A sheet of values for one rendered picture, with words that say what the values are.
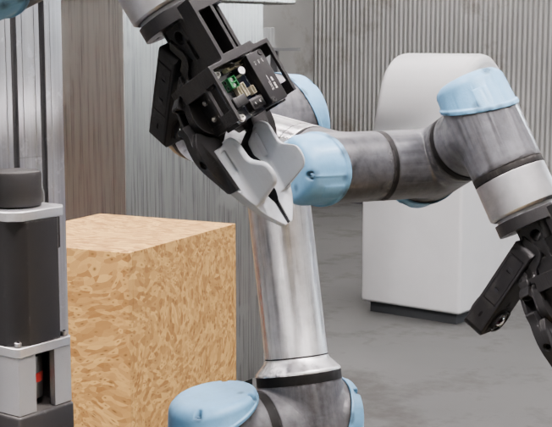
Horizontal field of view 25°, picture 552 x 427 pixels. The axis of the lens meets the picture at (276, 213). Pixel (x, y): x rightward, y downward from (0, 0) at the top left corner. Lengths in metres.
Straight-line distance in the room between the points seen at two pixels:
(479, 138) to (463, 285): 6.32
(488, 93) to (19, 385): 0.60
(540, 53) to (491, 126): 10.85
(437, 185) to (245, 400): 0.41
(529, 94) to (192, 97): 11.12
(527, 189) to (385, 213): 6.50
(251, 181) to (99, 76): 4.08
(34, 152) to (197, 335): 1.60
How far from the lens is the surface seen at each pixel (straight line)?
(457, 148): 1.28
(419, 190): 1.32
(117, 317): 2.80
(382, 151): 1.29
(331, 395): 1.64
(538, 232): 1.28
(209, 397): 1.60
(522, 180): 1.25
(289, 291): 1.64
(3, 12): 1.06
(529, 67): 12.15
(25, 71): 1.50
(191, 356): 3.04
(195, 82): 1.06
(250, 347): 5.87
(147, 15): 1.08
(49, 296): 1.42
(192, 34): 1.06
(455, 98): 1.27
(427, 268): 7.62
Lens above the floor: 1.72
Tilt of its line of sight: 8 degrees down
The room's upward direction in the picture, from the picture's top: straight up
